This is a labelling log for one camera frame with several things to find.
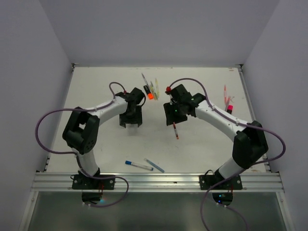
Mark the black orange highlighter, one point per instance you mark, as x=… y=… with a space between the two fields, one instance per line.
x=148 y=92

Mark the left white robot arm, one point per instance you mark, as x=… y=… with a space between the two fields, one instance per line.
x=81 y=130

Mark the black pink highlighter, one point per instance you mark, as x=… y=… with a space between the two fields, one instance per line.
x=230 y=109

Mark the pink pen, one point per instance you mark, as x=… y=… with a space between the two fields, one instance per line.
x=227 y=98

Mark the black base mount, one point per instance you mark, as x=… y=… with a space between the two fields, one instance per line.
x=215 y=181
x=96 y=182

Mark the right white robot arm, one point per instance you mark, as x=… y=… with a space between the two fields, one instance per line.
x=249 y=142

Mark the light blue pen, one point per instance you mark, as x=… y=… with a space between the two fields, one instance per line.
x=154 y=165

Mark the yellow pen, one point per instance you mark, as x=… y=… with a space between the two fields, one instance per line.
x=153 y=90
x=157 y=88

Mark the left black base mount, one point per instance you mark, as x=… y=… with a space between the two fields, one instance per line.
x=96 y=182

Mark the red ink pen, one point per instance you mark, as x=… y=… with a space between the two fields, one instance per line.
x=175 y=130

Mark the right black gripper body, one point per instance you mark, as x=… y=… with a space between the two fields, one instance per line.
x=174 y=112

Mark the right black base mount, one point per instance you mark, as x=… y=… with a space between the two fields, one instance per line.
x=215 y=181

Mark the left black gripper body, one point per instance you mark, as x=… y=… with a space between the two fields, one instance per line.
x=134 y=117

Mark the aluminium front rail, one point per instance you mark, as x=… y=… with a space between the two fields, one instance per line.
x=159 y=182

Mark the blue cap white marker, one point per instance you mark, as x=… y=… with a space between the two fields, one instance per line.
x=139 y=165

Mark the grey thin pen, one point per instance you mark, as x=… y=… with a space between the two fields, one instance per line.
x=145 y=80

